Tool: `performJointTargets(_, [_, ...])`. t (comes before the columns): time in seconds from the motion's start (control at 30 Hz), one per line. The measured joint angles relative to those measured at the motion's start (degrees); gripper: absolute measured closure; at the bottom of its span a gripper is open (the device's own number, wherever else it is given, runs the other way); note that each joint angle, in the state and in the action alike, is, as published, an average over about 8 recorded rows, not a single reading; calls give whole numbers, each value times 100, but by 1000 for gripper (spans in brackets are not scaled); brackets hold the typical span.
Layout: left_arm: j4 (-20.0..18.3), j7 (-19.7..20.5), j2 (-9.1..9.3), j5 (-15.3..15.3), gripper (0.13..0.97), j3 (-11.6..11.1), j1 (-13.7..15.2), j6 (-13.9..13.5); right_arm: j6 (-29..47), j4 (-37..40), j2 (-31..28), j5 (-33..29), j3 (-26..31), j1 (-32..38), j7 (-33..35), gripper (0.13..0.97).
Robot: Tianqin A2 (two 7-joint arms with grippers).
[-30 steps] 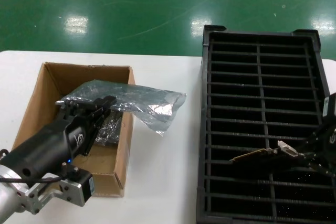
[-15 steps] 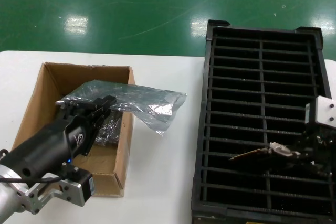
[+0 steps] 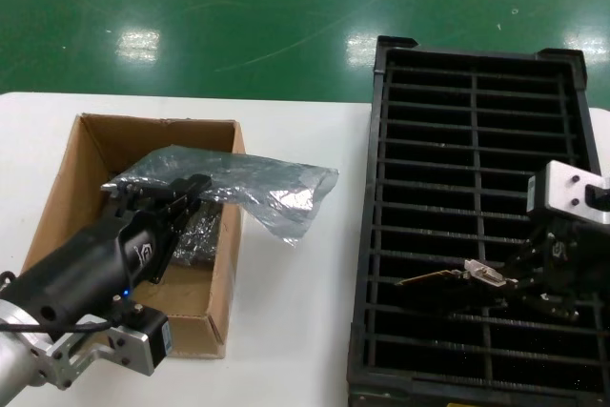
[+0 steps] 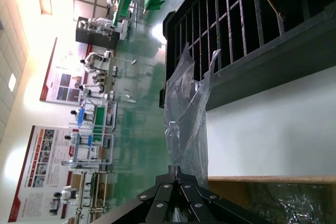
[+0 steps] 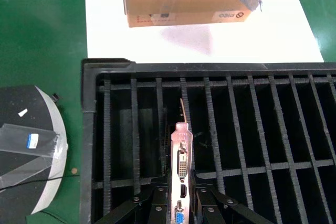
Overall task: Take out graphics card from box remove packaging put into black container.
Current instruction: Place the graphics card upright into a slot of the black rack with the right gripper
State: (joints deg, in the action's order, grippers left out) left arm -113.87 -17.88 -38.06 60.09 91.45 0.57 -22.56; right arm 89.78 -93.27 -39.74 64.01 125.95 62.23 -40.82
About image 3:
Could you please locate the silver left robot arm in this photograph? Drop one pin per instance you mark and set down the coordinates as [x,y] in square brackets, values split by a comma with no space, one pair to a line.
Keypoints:
[19,354]

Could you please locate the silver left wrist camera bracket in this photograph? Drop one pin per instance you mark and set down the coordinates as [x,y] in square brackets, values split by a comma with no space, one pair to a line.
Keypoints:
[133,350]

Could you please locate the bagged graphics card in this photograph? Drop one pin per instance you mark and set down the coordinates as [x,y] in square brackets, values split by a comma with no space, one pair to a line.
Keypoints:
[200,240]

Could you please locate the black slotted plastic container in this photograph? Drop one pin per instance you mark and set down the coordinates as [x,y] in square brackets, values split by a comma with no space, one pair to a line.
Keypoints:
[476,140]

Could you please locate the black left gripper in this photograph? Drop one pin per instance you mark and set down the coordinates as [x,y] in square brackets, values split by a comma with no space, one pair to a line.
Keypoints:
[86,269]

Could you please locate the graphics card with metal bracket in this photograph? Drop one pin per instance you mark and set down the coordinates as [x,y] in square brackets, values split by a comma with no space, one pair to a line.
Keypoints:
[481,274]

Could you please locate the silver antistatic bag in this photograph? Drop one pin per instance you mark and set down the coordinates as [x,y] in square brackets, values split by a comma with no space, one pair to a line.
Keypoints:
[267,178]

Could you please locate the brown cardboard box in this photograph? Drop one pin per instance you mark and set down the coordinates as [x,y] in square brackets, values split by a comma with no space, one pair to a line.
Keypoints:
[143,140]

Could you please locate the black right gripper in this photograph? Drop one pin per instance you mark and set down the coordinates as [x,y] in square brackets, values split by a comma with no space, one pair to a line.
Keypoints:
[576,264]

